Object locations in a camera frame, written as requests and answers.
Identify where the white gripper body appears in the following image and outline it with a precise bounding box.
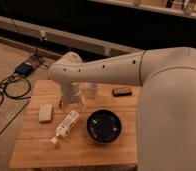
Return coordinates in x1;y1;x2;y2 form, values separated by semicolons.
60;83;82;103

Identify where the dark ceramic bowl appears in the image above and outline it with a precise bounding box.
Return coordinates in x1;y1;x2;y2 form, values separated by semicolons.
87;109;122;144

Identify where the white sponge block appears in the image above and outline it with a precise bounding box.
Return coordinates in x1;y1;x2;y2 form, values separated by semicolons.
38;104;53;122

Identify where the black rectangular snack box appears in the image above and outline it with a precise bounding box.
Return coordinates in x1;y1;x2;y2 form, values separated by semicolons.
112;87;132;97

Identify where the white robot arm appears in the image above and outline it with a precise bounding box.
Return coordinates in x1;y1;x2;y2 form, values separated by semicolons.
49;47;196;171

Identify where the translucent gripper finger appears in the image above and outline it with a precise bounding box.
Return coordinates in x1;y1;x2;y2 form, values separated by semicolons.
59;100;85;110

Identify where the white plastic bottle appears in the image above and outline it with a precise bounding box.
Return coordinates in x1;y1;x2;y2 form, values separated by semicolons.
51;110;80;144

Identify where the translucent plastic cup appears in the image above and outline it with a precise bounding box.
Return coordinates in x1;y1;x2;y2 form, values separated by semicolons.
86;83;100;99

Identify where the black power adapter box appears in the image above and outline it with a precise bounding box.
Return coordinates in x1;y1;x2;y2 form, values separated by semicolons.
14;55;45;76

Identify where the long metal rail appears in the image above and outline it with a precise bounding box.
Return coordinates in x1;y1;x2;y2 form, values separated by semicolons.
0;16;140;57

